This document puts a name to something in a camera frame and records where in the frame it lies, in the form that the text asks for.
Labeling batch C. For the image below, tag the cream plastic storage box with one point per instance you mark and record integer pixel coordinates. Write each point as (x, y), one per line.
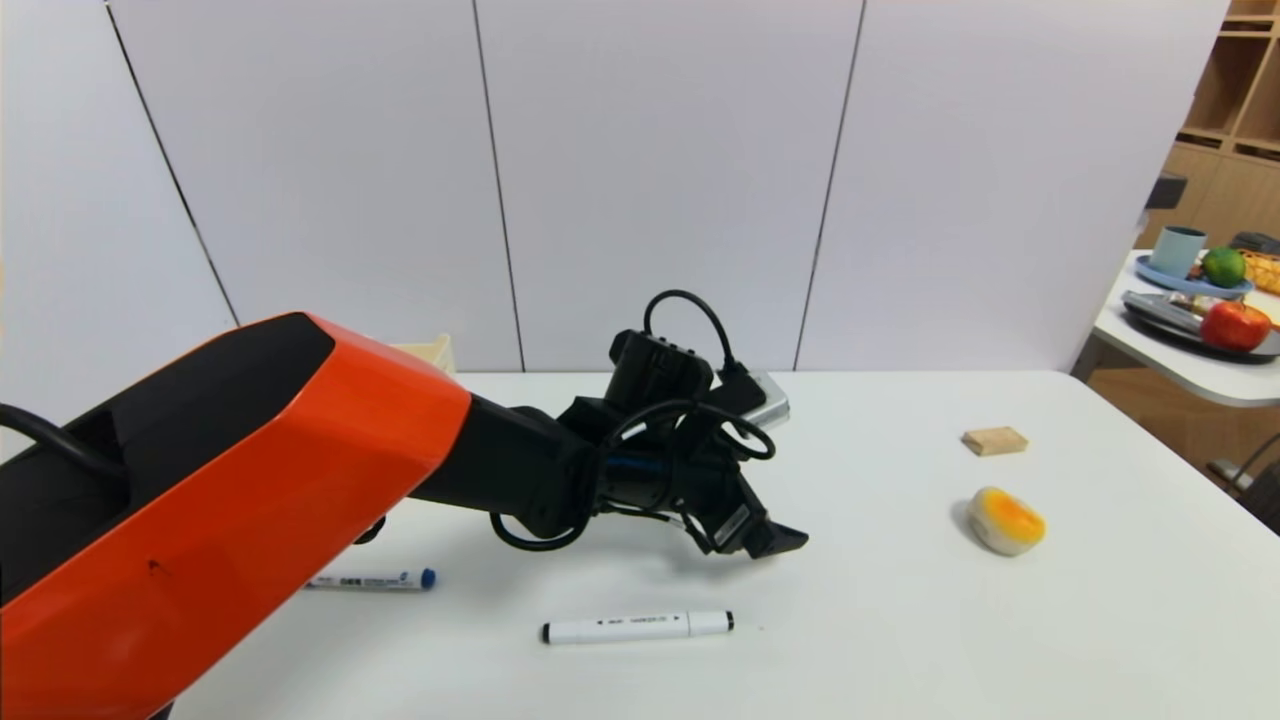
(432, 352)

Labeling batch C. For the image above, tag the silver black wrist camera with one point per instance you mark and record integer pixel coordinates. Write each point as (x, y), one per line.
(660, 368)

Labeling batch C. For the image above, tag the dark oval tray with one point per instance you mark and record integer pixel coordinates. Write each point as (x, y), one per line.
(1168, 340)

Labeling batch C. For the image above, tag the dark grey rounded object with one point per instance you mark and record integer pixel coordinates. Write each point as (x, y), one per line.
(1257, 242)

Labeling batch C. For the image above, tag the white marker with black caps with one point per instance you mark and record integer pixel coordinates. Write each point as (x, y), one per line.
(640, 627)

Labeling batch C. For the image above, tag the yellow wicker basket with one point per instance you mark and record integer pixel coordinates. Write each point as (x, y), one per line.
(1264, 272)

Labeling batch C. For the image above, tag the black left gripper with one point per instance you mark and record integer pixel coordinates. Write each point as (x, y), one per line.
(733, 522)

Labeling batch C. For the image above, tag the red apple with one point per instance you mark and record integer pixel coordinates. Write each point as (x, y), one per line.
(1236, 326)

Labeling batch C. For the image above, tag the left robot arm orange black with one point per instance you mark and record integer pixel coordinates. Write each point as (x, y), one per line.
(250, 500)

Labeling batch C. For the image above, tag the blue plate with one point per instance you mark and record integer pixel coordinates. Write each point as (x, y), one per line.
(1170, 283)

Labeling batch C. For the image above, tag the wooden shelf unit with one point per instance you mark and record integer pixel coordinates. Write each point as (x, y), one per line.
(1225, 185)

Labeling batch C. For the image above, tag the flat wooden block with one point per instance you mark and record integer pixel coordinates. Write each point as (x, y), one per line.
(995, 440)

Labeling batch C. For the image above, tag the green lime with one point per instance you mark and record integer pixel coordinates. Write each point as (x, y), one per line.
(1224, 267)

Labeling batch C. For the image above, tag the silver flat item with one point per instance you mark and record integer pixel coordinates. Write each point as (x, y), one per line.
(1160, 309)

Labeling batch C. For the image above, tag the white side table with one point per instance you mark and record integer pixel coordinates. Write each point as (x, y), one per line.
(1205, 375)

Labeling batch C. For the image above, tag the black box-shaped device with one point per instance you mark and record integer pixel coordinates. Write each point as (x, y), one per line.
(1164, 191)

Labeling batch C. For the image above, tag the blue capped whiteboard marker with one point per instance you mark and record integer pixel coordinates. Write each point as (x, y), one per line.
(385, 580)

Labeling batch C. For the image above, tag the dark chair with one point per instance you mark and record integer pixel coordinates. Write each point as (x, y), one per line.
(1262, 495)

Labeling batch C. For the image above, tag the blue cup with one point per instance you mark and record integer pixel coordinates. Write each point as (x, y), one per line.
(1176, 252)

